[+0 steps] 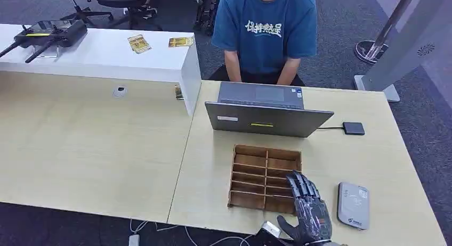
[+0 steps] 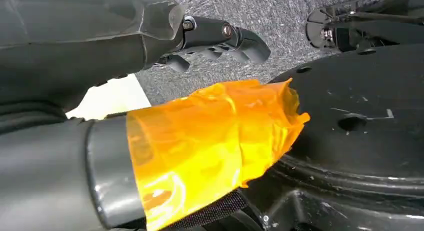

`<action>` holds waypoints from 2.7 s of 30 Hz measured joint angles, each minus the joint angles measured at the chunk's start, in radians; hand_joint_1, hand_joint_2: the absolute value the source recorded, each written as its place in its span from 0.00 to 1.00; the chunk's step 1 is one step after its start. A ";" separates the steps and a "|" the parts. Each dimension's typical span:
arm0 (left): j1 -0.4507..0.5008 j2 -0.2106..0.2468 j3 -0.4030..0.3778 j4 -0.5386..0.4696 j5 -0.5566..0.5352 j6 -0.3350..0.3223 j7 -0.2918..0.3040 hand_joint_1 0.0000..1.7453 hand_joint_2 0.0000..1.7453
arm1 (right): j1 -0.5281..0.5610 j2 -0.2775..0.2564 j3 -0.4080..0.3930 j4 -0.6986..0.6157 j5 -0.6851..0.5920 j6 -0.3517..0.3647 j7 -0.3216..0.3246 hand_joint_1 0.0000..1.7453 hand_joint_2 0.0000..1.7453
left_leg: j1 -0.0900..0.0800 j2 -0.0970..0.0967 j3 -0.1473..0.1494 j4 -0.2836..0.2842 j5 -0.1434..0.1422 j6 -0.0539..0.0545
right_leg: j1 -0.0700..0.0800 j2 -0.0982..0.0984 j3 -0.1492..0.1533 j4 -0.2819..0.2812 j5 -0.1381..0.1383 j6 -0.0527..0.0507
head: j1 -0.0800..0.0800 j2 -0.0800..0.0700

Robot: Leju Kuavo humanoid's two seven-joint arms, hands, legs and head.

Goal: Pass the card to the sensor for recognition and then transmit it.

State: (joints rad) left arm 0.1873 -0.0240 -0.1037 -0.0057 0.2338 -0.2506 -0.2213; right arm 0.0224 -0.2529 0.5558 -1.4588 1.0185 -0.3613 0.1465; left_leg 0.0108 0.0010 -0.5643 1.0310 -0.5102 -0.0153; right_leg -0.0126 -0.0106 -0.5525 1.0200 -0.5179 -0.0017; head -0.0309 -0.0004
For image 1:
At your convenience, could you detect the person's leg with shoe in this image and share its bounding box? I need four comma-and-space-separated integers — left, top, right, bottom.
141, 0, 158, 20

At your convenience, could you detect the black machine frame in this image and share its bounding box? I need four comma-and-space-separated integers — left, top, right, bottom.
193, 0, 224, 36

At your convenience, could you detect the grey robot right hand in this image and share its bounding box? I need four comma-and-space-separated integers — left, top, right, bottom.
276, 170, 333, 244

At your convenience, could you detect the black office chair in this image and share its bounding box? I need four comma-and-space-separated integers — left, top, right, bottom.
91, 0, 156, 30
35, 0, 115, 27

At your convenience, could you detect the grey card reader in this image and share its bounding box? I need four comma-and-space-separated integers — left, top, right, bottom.
336, 182, 371, 231

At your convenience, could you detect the grey laptop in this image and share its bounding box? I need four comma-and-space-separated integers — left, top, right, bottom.
205, 81, 335, 138

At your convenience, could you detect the chrome pole with round base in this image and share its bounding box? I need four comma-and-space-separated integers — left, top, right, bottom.
354, 0, 421, 64

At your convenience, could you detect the wooden divided card box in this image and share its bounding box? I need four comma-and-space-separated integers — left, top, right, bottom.
227, 144, 303, 216

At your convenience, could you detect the white floor cable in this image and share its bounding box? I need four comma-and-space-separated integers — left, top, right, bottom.
183, 226, 254, 246
129, 219, 181, 235

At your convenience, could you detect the white counter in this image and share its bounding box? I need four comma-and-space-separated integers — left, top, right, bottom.
0, 23, 202, 116

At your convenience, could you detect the white panel stand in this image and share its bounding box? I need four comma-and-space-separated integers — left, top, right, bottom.
354, 0, 452, 104

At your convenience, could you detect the round cable grommet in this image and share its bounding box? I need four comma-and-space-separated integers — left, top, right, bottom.
112, 85, 128, 99

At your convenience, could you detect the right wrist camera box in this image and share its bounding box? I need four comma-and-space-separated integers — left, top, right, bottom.
252, 221, 294, 246

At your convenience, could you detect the black remote controller with antennas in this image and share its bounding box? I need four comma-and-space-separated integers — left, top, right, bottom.
0, 19, 88, 64

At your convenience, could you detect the person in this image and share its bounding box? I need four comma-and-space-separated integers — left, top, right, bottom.
208, 0, 319, 87

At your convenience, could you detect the small black square device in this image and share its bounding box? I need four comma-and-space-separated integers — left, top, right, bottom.
342, 121, 366, 136

